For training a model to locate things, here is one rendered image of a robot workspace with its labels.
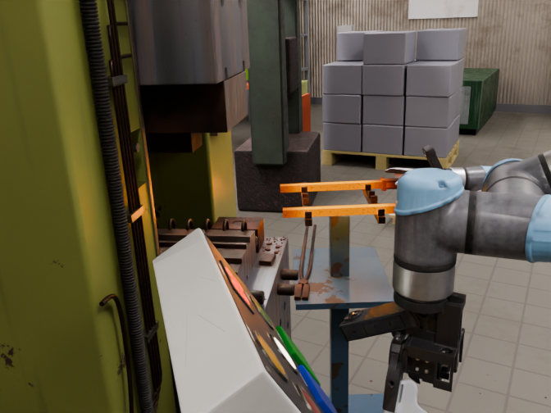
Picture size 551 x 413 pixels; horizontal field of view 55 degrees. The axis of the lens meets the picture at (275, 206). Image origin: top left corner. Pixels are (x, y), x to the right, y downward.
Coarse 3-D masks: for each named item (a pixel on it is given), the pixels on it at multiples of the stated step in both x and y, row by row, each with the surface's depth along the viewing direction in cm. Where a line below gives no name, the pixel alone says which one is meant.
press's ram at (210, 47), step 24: (144, 0) 89; (168, 0) 88; (192, 0) 88; (216, 0) 91; (240, 0) 110; (144, 24) 90; (168, 24) 90; (192, 24) 89; (216, 24) 91; (240, 24) 110; (144, 48) 92; (168, 48) 91; (192, 48) 91; (216, 48) 91; (240, 48) 110; (144, 72) 93; (168, 72) 93; (192, 72) 92; (216, 72) 92
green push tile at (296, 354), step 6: (282, 330) 77; (282, 336) 76; (288, 336) 78; (288, 342) 74; (288, 348) 73; (294, 348) 75; (294, 354) 72; (300, 354) 77; (294, 360) 72; (300, 360) 73; (306, 360) 80; (306, 366) 73; (312, 372) 76; (318, 384) 75
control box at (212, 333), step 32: (160, 256) 72; (192, 256) 67; (160, 288) 65; (192, 288) 60; (224, 288) 57; (192, 320) 55; (224, 320) 52; (256, 320) 61; (192, 352) 50; (224, 352) 48; (256, 352) 46; (288, 352) 71; (192, 384) 46; (224, 384) 44; (256, 384) 43; (288, 384) 50
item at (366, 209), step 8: (288, 208) 156; (296, 208) 156; (304, 208) 155; (312, 208) 155; (320, 208) 155; (328, 208) 155; (336, 208) 154; (344, 208) 154; (352, 208) 154; (360, 208) 154; (368, 208) 154; (376, 208) 154; (392, 208) 154; (288, 216) 155; (296, 216) 155; (304, 216) 155; (312, 216) 155
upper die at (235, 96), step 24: (240, 72) 111; (144, 96) 100; (168, 96) 99; (192, 96) 98; (216, 96) 98; (240, 96) 110; (144, 120) 101; (168, 120) 101; (192, 120) 100; (216, 120) 99
